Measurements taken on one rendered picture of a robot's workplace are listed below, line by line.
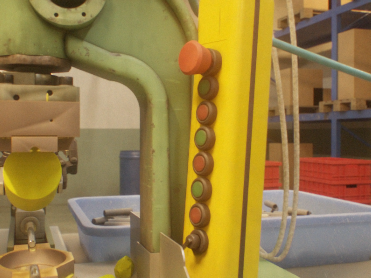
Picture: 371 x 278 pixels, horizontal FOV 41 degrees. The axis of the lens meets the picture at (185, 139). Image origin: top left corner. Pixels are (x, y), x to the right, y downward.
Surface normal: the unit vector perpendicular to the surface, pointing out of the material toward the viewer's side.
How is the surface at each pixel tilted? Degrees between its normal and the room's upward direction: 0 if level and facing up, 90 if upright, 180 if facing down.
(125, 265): 60
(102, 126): 90
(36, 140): 90
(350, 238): 100
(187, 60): 87
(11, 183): 74
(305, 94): 90
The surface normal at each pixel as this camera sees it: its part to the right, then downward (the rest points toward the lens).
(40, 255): 0.00, -0.43
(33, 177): 0.30, -0.27
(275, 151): -0.95, 0.00
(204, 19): -0.75, -0.08
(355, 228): 0.30, 0.18
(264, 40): 0.65, 0.00
